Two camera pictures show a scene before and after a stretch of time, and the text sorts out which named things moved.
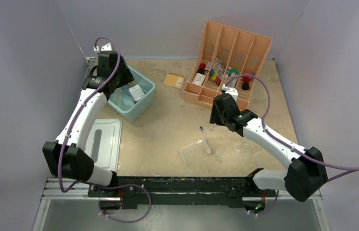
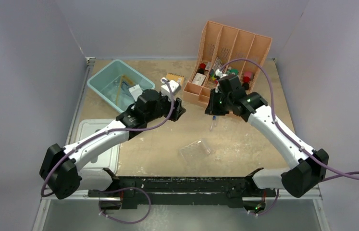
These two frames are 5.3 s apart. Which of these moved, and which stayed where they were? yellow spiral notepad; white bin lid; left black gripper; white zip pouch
Moved: left black gripper
Stayed: yellow spiral notepad; white bin lid; white zip pouch
